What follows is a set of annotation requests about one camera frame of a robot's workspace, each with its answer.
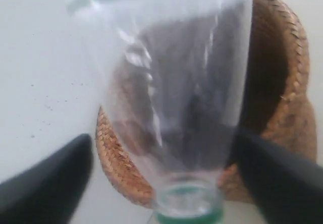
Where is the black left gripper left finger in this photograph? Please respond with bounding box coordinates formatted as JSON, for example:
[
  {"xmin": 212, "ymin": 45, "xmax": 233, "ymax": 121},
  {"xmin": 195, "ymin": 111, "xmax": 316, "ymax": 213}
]
[{"xmin": 1, "ymin": 134, "xmax": 93, "ymax": 223}]

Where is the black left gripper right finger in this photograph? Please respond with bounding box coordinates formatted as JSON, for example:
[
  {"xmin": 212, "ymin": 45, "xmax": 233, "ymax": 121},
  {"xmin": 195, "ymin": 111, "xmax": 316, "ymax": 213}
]
[{"xmin": 233, "ymin": 130, "xmax": 322, "ymax": 224}]

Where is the clear plastic bottle green label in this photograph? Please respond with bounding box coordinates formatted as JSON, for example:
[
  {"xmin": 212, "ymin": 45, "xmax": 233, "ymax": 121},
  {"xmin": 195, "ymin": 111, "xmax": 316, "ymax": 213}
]
[{"xmin": 66, "ymin": 0, "xmax": 252, "ymax": 223}]

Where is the brown woven wicker basket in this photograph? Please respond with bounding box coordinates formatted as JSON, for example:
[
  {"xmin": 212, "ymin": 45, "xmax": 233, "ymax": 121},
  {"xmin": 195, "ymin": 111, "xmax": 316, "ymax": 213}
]
[{"xmin": 95, "ymin": 0, "xmax": 317, "ymax": 208}]

